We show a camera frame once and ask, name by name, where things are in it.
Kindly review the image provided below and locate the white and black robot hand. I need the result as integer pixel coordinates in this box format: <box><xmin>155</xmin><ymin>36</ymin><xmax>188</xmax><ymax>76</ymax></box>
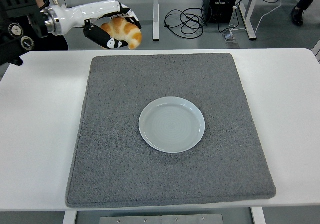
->
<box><xmin>53</xmin><ymin>0</ymin><xmax>143</xmax><ymax>51</ymax></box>

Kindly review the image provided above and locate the golden croissant bread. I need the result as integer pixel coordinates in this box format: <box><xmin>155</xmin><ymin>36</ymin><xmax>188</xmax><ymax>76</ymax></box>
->
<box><xmin>100</xmin><ymin>17</ymin><xmax>143</xmax><ymax>51</ymax></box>

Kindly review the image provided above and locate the pale blue round plate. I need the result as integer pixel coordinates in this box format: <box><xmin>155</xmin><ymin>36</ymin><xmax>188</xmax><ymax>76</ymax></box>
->
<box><xmin>138</xmin><ymin>96</ymin><xmax>206</xmax><ymax>154</ymax></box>

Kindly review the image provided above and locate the grey metal plate with screws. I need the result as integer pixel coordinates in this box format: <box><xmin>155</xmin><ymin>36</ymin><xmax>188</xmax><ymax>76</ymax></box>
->
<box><xmin>99</xmin><ymin>213</ymin><xmax>225</xmax><ymax>224</ymax></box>

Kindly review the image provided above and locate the person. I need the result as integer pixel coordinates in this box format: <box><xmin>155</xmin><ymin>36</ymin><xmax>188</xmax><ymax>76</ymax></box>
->
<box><xmin>0</xmin><ymin>0</ymin><xmax>70</xmax><ymax>52</ymax></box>

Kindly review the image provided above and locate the straight white desk leg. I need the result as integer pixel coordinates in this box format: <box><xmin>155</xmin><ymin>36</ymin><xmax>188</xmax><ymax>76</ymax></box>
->
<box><xmin>152</xmin><ymin>0</ymin><xmax>161</xmax><ymax>44</ymax></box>

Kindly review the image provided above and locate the black computer tower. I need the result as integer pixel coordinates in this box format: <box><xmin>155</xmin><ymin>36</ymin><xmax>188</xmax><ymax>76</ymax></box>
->
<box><xmin>201</xmin><ymin>0</ymin><xmax>241</xmax><ymax>25</ymax></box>

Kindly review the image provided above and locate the metal floor socket box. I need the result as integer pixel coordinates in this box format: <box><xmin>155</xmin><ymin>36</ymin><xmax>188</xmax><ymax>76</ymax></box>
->
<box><xmin>222</xmin><ymin>32</ymin><xmax>240</xmax><ymax>45</ymax></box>

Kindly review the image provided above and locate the slanted white desk leg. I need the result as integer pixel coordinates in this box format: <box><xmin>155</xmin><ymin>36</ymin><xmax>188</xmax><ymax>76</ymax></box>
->
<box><xmin>237</xmin><ymin>0</ymin><xmax>260</xmax><ymax>42</ymax></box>

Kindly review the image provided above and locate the grey fabric mat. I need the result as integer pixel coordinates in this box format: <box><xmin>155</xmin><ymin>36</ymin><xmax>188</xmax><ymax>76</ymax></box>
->
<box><xmin>65</xmin><ymin>53</ymin><xmax>278</xmax><ymax>209</ymax></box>

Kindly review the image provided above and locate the white table leg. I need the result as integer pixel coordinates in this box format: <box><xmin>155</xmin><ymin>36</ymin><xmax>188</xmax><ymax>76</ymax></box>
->
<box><xmin>251</xmin><ymin>207</ymin><xmax>266</xmax><ymax>224</ymax></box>
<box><xmin>62</xmin><ymin>210</ymin><xmax>77</xmax><ymax>224</ymax></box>

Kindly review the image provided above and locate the white fabric with black seams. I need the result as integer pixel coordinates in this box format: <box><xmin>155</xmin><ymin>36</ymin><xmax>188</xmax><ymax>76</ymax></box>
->
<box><xmin>311</xmin><ymin>37</ymin><xmax>320</xmax><ymax>65</ymax></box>

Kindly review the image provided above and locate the black cable bundle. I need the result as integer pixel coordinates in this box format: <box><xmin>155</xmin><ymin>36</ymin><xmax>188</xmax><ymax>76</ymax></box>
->
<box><xmin>164</xmin><ymin>5</ymin><xmax>213</xmax><ymax>39</ymax></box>

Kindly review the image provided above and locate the white cable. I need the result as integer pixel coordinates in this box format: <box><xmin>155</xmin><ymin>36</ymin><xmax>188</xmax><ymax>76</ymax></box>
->
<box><xmin>228</xmin><ymin>0</ymin><xmax>288</xmax><ymax>35</ymax></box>

